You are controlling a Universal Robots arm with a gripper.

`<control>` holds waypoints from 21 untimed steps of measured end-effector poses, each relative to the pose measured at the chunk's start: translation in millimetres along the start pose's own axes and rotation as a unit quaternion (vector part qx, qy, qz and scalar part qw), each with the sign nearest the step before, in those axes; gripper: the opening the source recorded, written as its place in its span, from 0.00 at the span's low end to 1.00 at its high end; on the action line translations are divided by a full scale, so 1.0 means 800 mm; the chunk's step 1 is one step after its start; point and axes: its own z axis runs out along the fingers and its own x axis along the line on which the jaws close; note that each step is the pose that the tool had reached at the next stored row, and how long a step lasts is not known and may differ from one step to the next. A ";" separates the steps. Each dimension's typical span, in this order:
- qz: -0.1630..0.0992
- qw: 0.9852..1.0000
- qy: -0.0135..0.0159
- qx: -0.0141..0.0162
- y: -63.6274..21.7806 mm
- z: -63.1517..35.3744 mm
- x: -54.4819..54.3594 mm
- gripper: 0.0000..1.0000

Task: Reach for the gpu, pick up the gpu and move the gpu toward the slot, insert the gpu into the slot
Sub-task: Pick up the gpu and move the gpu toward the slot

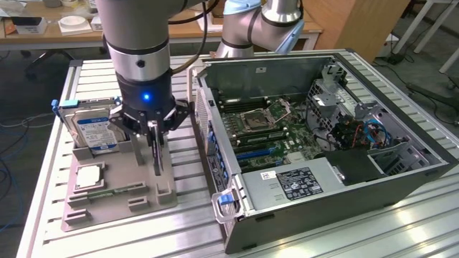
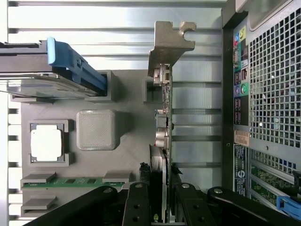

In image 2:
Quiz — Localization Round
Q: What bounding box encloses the grey plastic parts rack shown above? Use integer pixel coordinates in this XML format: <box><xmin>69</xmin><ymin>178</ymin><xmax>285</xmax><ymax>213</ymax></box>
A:
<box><xmin>8</xmin><ymin>69</ymin><xmax>176</xmax><ymax>221</ymax></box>

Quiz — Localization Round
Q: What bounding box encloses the green RAM stick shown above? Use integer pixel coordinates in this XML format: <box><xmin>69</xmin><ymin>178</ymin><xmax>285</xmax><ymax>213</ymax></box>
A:
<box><xmin>23</xmin><ymin>176</ymin><xmax>125</xmax><ymax>189</ymax></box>

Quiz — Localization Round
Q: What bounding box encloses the blue card retention latch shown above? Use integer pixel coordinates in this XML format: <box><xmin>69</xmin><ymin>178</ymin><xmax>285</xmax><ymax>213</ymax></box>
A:
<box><xmin>276</xmin><ymin>171</ymin><xmax>301</xmax><ymax>218</ymax></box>

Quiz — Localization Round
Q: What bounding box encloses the silver CPU chip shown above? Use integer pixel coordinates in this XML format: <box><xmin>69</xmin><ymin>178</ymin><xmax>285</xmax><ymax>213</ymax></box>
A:
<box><xmin>30</xmin><ymin>124</ymin><xmax>64</xmax><ymax>163</ymax></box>

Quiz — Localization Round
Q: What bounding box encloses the open grey PC case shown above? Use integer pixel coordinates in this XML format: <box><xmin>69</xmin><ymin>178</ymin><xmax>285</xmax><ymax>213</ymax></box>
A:
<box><xmin>221</xmin><ymin>0</ymin><xmax>301</xmax><ymax>226</ymax></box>

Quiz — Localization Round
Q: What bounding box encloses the hard disk in blue caddy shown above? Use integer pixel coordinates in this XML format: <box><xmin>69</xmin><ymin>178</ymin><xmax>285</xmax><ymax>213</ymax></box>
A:
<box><xmin>0</xmin><ymin>36</ymin><xmax>107</xmax><ymax>98</ymax></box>

